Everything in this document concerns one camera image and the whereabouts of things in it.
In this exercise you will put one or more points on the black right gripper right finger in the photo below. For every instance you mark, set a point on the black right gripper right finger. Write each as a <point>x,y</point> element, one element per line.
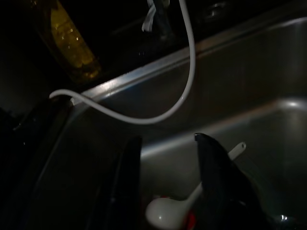
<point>220,191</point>

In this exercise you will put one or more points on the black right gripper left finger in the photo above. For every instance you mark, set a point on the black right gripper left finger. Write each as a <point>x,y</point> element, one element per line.
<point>127,191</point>

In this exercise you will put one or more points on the white plastic ladle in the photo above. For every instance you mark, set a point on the white plastic ladle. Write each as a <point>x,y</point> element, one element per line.
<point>165,213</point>

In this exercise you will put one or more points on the stainless steel sink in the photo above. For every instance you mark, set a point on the stainless steel sink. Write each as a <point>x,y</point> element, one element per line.
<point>263,83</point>

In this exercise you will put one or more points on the yellow cooking oil bottle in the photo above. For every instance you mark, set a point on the yellow cooking oil bottle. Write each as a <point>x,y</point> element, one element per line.
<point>72,48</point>

